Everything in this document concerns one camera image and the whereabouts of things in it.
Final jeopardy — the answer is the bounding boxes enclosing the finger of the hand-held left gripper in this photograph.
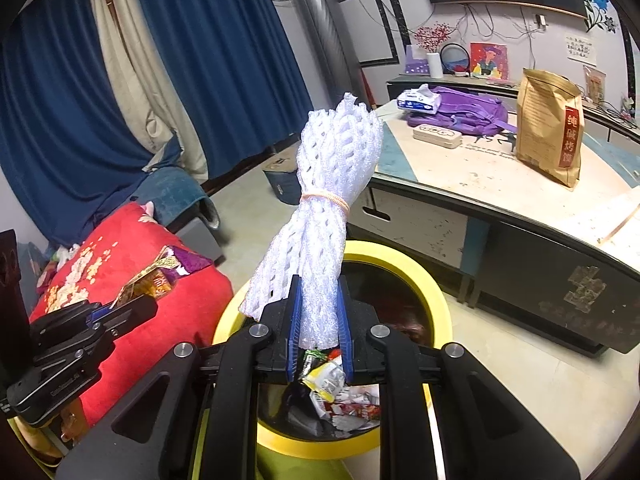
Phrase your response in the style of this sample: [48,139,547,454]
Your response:
[32,294,159,386]
[30,302,108,351]

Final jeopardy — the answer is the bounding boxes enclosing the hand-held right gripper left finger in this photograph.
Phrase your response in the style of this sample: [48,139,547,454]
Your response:
[55,276,303,480]

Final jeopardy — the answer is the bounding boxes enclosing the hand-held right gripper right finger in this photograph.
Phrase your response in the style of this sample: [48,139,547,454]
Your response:
[336,278,583,480]

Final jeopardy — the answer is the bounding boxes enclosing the orange snack wrapper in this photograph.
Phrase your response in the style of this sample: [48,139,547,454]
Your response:
[110,255,180,311]

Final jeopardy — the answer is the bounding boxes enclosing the green snack wrapper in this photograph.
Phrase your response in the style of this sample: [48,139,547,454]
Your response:
[301,349,331,372]

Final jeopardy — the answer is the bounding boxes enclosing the yellow snack wrapper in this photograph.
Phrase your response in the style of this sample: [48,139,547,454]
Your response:
[301,360,347,403]

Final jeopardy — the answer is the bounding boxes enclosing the red plastic bag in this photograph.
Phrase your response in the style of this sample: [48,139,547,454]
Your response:
[372,302,433,348]

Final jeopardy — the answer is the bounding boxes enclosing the dark red snack wrapper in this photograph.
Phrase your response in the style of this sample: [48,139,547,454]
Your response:
[327,394,382,422]

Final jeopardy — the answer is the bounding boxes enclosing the white foam net bundle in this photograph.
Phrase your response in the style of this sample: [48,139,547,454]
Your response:
[239,92,385,351]

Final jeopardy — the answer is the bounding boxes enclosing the red floral blanket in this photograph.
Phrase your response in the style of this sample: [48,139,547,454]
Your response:
[29,202,235,427]

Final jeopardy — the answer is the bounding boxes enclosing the purple wrapper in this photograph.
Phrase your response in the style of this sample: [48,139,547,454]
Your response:
[167,245,213,278]

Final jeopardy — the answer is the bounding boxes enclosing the dark blue floor box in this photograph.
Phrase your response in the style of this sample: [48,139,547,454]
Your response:
[262,157,301,206]

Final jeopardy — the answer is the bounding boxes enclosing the blue curtain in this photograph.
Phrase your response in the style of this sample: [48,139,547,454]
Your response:
[0,0,183,248]
[129,0,315,181]

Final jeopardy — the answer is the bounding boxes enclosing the marble-top coffee table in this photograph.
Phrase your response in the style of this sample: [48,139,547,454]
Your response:
[346,94,640,358]

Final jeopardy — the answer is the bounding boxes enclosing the beige power strip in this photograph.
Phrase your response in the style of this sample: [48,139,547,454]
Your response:
[412,124,462,149]

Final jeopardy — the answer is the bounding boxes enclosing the beige curtain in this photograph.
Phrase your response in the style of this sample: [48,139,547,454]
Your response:
[85,0,211,183]

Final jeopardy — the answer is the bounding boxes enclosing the white tissue pack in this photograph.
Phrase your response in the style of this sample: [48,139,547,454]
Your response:
[396,85,442,113]

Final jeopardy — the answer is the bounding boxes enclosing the brown paper bag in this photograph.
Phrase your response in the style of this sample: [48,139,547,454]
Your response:
[515,67,584,188]

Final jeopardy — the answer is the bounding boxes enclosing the silver cylindrical air conditioner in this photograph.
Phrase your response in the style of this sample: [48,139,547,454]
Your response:
[284,0,369,108]

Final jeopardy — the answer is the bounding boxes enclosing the wooden stick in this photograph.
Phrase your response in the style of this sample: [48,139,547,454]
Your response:
[597,199,640,247]

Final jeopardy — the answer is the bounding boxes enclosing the colourful painting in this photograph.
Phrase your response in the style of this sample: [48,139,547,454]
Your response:
[470,42,508,81]

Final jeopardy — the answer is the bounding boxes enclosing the red dried flowers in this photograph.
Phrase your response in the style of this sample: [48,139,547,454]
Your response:
[412,22,453,56]

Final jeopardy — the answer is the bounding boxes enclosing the small clear packet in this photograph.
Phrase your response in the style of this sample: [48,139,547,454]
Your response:
[585,67,607,103]

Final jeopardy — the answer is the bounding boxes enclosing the round frame ornament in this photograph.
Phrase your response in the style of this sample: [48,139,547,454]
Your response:
[440,42,472,78]

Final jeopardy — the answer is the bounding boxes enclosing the white wall note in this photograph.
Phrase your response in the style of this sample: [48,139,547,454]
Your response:
[565,32,598,66]

